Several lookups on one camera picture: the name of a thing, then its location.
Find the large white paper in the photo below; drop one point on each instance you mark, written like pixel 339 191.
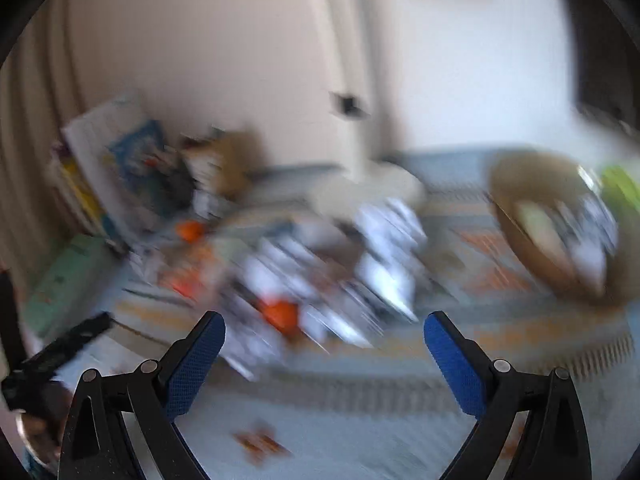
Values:
pixel 300 280

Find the brown ribbed bowl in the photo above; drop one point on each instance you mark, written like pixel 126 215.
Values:
pixel 517 200

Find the white desk lamp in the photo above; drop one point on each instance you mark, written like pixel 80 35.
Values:
pixel 352 150

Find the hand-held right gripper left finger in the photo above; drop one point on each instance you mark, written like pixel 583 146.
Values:
pixel 194 367

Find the bamboo pen holder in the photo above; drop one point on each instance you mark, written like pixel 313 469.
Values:
pixel 235 160

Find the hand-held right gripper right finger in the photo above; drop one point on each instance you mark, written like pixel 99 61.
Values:
pixel 455 367

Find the blue cover book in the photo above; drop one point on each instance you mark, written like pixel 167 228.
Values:
pixel 142 160

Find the patterned woven mat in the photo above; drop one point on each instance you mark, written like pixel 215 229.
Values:
pixel 375 400

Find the orange ball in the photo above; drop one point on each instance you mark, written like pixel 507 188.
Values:
pixel 280 316
pixel 190 230

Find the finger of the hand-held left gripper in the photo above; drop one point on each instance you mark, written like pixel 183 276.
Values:
pixel 80 335

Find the black monitor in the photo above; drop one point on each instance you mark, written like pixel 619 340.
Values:
pixel 607 35

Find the stack of green notebooks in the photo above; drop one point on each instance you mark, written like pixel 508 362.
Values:
pixel 65 280

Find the row of upright books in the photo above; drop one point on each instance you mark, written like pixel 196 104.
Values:
pixel 75 185

